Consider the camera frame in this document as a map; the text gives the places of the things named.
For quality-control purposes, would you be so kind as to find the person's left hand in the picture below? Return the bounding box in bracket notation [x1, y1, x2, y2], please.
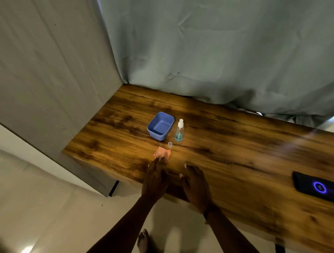
[141, 157, 172, 204]

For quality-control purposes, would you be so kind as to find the person's right hand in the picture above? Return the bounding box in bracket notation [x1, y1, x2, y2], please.
[179, 164, 217, 215]

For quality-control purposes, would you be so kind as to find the person's right forearm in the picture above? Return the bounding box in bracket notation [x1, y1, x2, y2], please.
[204, 206, 260, 253]

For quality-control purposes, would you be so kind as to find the person's left forearm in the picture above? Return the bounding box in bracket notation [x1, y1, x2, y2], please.
[86, 196, 157, 253]

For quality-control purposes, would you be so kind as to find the orange cleaning cloth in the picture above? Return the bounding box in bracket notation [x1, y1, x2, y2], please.
[153, 146, 172, 164]

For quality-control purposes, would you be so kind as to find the clear spray bottle blue liquid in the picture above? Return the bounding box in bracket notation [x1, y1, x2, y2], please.
[174, 119, 185, 142]

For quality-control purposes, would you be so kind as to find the blue plastic container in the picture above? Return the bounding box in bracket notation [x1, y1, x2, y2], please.
[147, 112, 175, 141]

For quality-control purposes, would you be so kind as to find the black table leg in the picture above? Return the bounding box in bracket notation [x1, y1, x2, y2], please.
[108, 180, 120, 197]

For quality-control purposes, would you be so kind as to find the person's bare foot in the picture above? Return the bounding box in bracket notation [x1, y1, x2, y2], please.
[137, 229, 151, 253]

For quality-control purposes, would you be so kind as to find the black smartphone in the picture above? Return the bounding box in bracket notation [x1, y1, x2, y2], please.
[292, 171, 334, 203]

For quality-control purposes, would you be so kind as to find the grey-green curtain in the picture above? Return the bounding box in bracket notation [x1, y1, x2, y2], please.
[98, 0, 334, 128]

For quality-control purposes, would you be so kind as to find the grey fabric backdrop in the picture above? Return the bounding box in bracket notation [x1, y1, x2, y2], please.
[0, 0, 124, 197]

